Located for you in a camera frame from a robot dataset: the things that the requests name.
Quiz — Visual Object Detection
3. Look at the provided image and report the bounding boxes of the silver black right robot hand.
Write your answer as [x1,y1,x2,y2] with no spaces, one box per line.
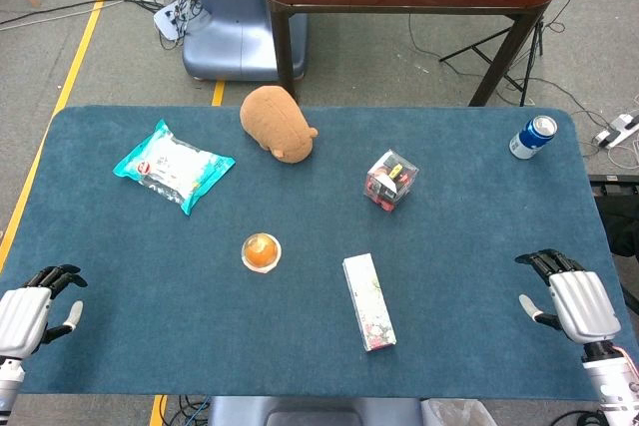
[514,248,623,346]

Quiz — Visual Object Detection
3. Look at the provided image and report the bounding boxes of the bin with plastic liner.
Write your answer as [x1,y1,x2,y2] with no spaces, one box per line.
[421,398,498,426]

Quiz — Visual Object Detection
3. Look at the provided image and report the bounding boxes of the black equipment frame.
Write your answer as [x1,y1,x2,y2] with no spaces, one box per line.
[588,174,639,258]

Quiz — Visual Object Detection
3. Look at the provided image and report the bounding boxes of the floral tissue box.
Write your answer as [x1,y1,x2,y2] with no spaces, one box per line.
[341,252,398,353]

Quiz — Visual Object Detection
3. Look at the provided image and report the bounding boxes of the grey-blue robot torso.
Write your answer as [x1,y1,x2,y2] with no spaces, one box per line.
[207,395,425,426]

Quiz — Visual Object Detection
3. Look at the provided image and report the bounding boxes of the black tripod stand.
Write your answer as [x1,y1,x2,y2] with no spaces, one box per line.
[438,0,591,108]

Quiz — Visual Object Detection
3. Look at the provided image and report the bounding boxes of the clear plastic cube box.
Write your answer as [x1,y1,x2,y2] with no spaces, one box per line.
[364,148,420,213]

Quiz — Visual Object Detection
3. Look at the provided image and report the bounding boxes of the brown capybara plush toy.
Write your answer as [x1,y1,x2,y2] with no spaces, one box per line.
[239,85,320,165]

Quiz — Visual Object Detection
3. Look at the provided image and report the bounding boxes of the white power strip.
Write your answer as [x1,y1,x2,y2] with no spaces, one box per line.
[595,113,639,149]
[153,0,201,42]

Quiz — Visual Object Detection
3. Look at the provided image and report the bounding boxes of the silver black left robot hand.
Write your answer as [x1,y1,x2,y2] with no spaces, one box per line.
[0,263,89,360]

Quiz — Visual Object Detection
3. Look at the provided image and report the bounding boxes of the blue felt table cover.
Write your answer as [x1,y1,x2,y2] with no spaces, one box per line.
[0,105,639,401]

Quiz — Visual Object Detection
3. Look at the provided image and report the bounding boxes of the white bottle blue label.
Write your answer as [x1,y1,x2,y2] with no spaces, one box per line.
[508,115,558,161]

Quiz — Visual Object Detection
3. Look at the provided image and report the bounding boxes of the teal white snack bag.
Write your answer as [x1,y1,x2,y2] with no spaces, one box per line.
[112,119,237,216]

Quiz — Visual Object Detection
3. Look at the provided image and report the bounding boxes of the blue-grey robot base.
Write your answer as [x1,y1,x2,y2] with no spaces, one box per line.
[182,0,309,82]

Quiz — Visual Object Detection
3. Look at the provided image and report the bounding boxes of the orange fruit jelly cup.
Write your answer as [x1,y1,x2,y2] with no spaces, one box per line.
[241,231,283,274]

